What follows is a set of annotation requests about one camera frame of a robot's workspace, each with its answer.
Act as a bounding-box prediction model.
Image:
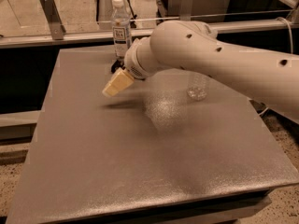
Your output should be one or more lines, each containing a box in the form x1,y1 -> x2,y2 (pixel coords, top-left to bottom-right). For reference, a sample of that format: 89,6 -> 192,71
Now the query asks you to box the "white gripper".
102,38 -> 152,97

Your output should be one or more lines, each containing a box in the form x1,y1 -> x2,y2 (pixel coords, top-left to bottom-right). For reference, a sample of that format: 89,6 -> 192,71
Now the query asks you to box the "black rxbar chocolate wrapper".
110,60 -> 124,74

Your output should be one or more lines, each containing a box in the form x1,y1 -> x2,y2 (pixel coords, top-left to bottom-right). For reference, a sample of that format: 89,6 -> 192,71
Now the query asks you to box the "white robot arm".
103,21 -> 299,122

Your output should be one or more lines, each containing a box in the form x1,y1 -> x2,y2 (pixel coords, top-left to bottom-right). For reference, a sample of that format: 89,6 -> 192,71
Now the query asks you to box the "tea bottle with white label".
111,0 -> 132,60

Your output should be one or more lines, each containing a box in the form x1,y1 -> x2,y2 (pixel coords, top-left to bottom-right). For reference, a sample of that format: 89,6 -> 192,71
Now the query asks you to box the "clear water bottle red label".
187,73 -> 209,101

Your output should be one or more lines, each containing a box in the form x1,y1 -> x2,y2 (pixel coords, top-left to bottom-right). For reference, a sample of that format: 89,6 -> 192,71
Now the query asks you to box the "left metal rail bracket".
39,0 -> 66,40

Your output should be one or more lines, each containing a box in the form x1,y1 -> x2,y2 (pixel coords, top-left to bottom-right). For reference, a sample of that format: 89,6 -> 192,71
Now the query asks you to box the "metal rail bracket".
179,0 -> 193,21
39,0 -> 66,40

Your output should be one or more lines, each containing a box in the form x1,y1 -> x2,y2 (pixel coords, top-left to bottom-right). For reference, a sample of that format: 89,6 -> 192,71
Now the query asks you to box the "right metal rail bracket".
179,0 -> 193,21

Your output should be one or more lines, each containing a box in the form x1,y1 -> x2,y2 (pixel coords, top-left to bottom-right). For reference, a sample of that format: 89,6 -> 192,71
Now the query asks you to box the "white cable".
276,16 -> 295,55

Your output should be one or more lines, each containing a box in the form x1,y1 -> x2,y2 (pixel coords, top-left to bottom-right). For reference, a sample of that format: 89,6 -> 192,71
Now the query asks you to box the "horizontal metal rail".
0,19 -> 299,49

